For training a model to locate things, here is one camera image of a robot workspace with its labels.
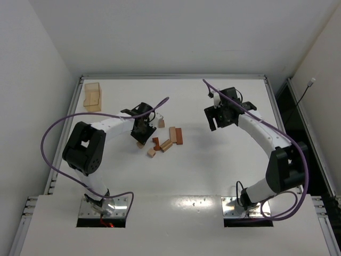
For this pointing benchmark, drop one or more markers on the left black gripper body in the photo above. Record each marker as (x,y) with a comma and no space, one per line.
(143,133)

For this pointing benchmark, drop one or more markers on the pale wooden cube block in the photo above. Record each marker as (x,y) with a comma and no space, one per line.
(151,153)

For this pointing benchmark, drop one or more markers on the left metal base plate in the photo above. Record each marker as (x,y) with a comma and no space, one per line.
(115,208)

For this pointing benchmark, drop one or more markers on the long light wood block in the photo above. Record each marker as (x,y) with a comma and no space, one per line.
(172,134)

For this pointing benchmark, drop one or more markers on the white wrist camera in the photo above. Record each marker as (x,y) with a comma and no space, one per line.
(157,119)
(216,99)

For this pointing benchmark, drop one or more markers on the grooved light wood block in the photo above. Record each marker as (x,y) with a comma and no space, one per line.
(166,145)

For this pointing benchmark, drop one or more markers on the light wooden cube block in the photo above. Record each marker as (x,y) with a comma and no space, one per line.
(140,145)

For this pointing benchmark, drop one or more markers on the small light cube block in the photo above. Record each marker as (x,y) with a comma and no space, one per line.
(161,123)

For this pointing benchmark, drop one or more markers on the metal base plate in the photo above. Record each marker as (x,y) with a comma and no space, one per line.
(115,208)
(232,210)

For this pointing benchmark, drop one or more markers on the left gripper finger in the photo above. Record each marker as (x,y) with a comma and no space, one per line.
(147,134)
(138,137)

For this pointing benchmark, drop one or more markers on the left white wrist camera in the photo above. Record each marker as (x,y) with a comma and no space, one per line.
(157,119)

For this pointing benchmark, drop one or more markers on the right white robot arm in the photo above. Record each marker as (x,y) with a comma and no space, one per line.
(287,167)

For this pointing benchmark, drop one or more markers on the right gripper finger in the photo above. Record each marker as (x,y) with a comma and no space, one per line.
(212,125)
(210,112)

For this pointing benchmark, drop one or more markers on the long reddish wood block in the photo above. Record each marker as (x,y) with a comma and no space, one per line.
(179,136)

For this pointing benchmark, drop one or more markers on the dark brown L block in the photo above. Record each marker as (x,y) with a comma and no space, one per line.
(156,147)

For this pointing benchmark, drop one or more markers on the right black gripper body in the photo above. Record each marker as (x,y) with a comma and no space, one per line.
(217,114)

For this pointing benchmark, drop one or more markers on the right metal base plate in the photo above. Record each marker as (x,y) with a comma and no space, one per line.
(232,210)

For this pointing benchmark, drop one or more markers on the transparent orange plastic box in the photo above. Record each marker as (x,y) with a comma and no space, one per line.
(93,97)

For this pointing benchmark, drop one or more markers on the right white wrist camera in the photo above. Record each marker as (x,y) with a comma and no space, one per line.
(216,99)

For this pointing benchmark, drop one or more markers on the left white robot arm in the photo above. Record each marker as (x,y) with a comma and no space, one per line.
(85,146)

